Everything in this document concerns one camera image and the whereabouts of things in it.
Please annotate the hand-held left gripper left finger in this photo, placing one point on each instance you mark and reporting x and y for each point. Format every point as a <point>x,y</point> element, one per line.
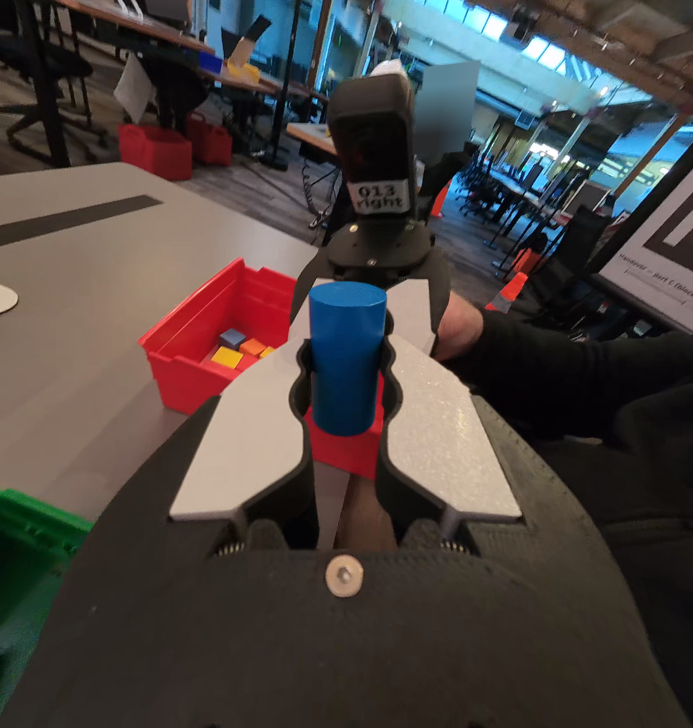
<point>238,443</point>

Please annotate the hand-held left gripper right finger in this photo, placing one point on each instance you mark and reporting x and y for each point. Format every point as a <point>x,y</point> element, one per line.
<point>449,443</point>

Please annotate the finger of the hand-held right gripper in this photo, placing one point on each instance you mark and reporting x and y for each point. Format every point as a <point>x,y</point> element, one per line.
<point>303,321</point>
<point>412,313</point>

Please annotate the blue wooden cylinder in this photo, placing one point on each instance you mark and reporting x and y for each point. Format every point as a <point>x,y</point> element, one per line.
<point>346,364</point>

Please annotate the green plastic bin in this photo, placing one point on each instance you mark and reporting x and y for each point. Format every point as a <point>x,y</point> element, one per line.
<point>16,557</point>

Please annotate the person's right forearm black sleeve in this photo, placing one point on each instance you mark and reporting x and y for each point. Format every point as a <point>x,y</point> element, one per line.
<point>551,375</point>

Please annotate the person's right hand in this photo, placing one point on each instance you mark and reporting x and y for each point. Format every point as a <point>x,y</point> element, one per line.
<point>460,327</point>

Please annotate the orange wooden block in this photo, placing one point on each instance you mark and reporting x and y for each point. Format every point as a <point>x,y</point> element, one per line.
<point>252,347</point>

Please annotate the blue-grey wooden block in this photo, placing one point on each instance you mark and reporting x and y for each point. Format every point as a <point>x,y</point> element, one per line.
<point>231,339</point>

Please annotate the orange traffic cone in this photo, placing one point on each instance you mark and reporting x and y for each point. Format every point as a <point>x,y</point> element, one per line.
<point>508,293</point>
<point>440,199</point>

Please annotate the yellow wooden block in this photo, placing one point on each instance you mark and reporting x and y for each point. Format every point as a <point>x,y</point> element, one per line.
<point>227,358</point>

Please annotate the red plastic bin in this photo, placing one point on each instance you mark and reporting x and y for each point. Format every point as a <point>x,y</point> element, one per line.
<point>181,375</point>

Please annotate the red storage bin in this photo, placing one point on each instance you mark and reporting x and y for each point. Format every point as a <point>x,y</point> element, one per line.
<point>153,151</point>
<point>213,142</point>

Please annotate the yellow storage bin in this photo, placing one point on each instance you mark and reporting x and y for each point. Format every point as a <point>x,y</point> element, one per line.
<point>243,73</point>

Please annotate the blue storage bin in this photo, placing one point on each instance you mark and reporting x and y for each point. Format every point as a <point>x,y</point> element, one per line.
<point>211,61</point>

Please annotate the black tape strip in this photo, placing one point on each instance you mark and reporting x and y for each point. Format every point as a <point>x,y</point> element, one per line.
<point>68,219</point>

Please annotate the black and white poster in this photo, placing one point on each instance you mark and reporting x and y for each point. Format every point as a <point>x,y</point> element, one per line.
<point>665,261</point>

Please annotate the white paper sheet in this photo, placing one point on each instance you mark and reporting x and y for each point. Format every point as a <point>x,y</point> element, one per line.
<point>133,88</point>

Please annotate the black office chair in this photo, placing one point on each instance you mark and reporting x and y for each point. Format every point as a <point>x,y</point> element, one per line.
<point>51,68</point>

